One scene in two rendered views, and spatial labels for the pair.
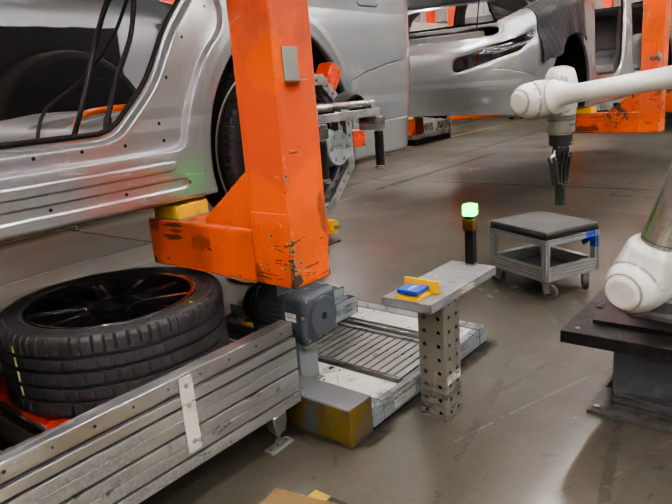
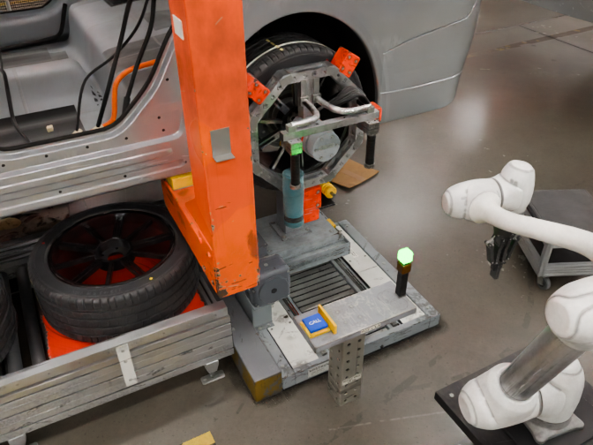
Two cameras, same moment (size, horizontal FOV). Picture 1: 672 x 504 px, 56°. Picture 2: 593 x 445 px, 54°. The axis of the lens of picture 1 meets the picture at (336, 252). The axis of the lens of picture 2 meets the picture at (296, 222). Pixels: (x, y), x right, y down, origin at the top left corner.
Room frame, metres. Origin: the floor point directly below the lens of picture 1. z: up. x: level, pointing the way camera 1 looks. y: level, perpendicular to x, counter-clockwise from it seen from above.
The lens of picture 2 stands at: (0.42, -0.73, 1.97)
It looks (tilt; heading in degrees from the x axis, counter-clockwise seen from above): 36 degrees down; 23
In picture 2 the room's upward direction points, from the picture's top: 1 degrees counter-clockwise
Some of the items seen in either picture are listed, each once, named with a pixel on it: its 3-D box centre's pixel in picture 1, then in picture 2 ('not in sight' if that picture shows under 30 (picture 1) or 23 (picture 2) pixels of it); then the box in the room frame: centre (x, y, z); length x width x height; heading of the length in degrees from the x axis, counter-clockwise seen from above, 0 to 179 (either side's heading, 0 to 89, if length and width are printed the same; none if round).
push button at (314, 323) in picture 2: (413, 290); (314, 324); (1.78, -0.22, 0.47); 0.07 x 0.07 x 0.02; 50
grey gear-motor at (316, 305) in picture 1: (282, 322); (254, 273); (2.16, 0.22, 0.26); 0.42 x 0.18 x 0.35; 50
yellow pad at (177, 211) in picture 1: (181, 208); (183, 174); (2.15, 0.52, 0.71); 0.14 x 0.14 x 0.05; 50
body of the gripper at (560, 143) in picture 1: (560, 147); (504, 232); (2.08, -0.76, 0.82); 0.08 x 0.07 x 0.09; 132
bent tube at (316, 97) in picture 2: (341, 96); (342, 94); (2.45, -0.07, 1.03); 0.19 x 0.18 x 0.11; 50
